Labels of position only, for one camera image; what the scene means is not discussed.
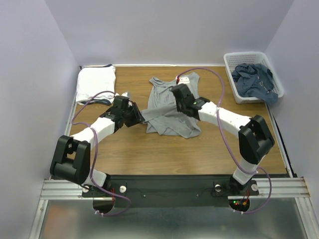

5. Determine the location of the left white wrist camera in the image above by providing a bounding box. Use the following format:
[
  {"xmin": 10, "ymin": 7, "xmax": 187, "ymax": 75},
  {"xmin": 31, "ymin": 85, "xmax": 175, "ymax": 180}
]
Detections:
[{"xmin": 121, "ymin": 92, "xmax": 131, "ymax": 99}]

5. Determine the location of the purple cable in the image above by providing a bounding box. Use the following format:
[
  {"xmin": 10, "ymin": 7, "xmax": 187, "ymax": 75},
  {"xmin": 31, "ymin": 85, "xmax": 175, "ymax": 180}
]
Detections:
[
  {"xmin": 71, "ymin": 91, "xmax": 132, "ymax": 217},
  {"xmin": 176, "ymin": 68, "xmax": 272, "ymax": 215}
]

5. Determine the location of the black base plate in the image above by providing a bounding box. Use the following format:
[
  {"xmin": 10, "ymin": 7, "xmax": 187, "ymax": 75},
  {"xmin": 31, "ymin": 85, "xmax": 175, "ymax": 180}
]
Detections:
[{"xmin": 82, "ymin": 174, "xmax": 260, "ymax": 209}]

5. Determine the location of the folded white tank top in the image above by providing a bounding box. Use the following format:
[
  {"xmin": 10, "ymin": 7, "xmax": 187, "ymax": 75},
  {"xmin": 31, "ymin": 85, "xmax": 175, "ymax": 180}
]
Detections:
[{"xmin": 75, "ymin": 65, "xmax": 116, "ymax": 103}]

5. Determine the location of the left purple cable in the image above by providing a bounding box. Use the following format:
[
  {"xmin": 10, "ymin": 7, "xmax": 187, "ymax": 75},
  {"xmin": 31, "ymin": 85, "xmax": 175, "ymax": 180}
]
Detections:
[{"xmin": 71, "ymin": 91, "xmax": 132, "ymax": 217}]

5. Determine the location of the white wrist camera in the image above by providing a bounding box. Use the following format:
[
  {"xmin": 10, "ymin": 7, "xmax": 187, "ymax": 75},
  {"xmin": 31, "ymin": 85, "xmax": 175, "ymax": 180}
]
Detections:
[
  {"xmin": 121, "ymin": 92, "xmax": 131, "ymax": 99},
  {"xmin": 176, "ymin": 76, "xmax": 190, "ymax": 86}
]

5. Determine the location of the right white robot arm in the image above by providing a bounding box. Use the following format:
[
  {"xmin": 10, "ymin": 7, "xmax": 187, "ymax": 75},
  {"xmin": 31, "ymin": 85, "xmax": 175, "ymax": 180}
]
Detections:
[{"xmin": 171, "ymin": 84, "xmax": 275, "ymax": 194}]

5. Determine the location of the white plastic basket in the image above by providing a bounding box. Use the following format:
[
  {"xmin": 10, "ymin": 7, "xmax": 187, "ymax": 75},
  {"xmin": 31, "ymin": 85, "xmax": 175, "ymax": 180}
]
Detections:
[{"xmin": 224, "ymin": 52, "xmax": 284, "ymax": 104}]

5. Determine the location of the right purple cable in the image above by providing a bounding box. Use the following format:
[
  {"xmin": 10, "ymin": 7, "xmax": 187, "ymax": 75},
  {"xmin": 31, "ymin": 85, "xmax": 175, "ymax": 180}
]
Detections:
[{"xmin": 176, "ymin": 68, "xmax": 272, "ymax": 215}]

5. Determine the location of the aluminium frame rail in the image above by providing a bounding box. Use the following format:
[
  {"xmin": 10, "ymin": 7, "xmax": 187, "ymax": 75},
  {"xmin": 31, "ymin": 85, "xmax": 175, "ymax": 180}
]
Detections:
[{"xmin": 30, "ymin": 175, "xmax": 319, "ymax": 239}]

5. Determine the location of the grey tank top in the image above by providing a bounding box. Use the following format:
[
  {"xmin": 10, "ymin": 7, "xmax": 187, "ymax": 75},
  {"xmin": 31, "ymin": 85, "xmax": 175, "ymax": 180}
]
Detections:
[{"xmin": 141, "ymin": 77, "xmax": 201, "ymax": 139}]

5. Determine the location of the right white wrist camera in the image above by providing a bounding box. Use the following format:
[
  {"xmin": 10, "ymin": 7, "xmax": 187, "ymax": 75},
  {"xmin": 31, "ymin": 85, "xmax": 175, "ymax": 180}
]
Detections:
[{"xmin": 176, "ymin": 76, "xmax": 190, "ymax": 86}]

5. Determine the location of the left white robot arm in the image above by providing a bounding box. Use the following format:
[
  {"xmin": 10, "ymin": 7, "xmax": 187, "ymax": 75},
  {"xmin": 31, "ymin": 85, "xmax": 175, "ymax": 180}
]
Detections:
[{"xmin": 50, "ymin": 96, "xmax": 144, "ymax": 196}]

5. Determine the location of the blue tank top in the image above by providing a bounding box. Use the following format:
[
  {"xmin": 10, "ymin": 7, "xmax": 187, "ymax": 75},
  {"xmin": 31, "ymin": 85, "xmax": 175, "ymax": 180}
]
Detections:
[{"xmin": 231, "ymin": 63, "xmax": 278, "ymax": 105}]

